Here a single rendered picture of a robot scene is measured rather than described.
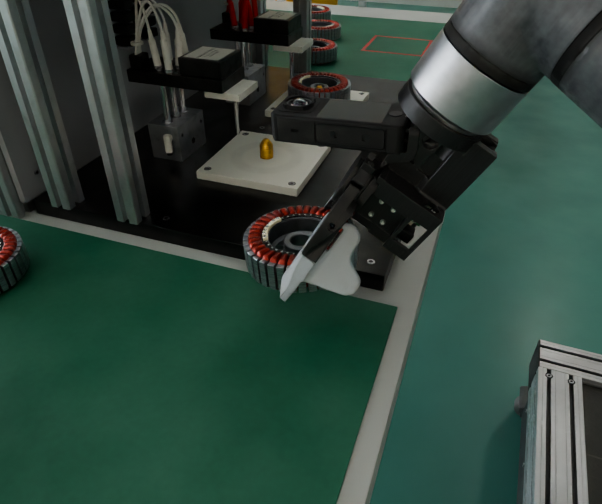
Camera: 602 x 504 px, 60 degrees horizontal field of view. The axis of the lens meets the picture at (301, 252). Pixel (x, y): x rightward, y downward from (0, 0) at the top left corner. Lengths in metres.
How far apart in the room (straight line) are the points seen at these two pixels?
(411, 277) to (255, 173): 0.27
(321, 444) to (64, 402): 0.22
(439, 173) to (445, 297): 1.35
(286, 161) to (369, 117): 0.34
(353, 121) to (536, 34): 0.14
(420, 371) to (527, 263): 0.68
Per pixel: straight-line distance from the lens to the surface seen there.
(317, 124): 0.43
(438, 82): 0.38
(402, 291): 0.58
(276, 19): 0.93
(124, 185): 0.64
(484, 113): 0.39
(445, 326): 1.65
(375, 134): 0.42
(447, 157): 0.42
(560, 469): 1.14
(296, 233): 0.52
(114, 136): 0.61
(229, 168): 0.74
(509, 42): 0.37
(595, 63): 0.35
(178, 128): 0.78
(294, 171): 0.73
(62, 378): 0.53
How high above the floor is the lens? 1.12
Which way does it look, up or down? 36 degrees down
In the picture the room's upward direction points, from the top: straight up
